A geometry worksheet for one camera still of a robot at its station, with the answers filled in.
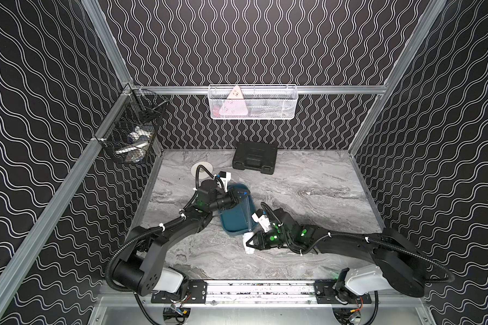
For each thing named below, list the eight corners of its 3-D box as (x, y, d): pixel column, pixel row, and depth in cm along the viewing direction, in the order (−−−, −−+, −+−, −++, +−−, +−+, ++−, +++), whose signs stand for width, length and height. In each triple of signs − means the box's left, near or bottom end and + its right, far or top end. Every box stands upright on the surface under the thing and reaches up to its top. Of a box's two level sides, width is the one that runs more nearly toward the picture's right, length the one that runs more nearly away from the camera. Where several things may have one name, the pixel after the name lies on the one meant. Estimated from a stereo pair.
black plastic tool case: (233, 174, 111) (232, 167, 106) (234, 147, 125) (234, 139, 120) (278, 174, 111) (279, 167, 106) (274, 147, 125) (275, 139, 120)
